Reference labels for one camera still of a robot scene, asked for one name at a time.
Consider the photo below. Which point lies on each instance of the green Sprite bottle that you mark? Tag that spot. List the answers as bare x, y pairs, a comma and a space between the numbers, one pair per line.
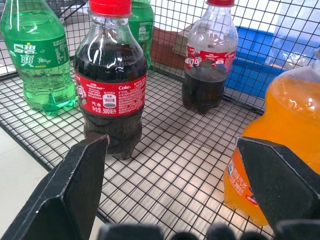
141, 32
37, 60

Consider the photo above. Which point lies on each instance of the brown cardboard box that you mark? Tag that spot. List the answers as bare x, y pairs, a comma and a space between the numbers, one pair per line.
166, 50

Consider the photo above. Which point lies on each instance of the full cola bottle red label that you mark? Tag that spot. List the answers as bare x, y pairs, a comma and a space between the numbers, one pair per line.
111, 82

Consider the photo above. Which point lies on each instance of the half-empty cola bottle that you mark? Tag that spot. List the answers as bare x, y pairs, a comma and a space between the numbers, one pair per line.
208, 62

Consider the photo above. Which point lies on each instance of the blue plastic crate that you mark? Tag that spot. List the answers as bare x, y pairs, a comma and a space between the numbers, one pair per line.
252, 65

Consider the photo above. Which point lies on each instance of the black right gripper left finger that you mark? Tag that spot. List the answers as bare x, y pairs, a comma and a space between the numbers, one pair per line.
75, 187

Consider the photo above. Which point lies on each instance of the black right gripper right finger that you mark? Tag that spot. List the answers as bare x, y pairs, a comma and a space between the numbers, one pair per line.
277, 180

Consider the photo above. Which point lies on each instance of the orange soda bottle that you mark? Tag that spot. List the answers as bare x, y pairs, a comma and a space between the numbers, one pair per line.
285, 117

